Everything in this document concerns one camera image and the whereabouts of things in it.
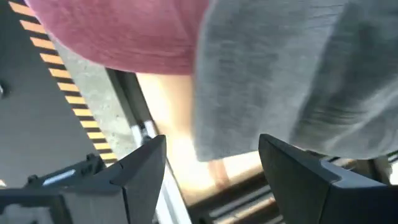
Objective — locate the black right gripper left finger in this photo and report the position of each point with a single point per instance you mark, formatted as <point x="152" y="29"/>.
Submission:
<point x="141" y="174"/>

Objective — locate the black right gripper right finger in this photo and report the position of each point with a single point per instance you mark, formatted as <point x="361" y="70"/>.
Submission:
<point x="311" y="193"/>

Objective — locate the grey cap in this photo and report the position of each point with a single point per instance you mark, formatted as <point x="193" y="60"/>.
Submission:
<point x="264" y="77"/>

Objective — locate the pink cap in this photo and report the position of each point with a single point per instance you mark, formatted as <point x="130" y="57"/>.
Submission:
<point x="124" y="31"/>

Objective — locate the yellow black hazard tape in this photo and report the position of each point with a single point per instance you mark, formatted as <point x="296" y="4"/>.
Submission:
<point x="66" y="81"/>

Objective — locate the aluminium frame rail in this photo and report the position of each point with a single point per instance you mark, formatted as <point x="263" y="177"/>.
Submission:
<point x="133" y="102"/>

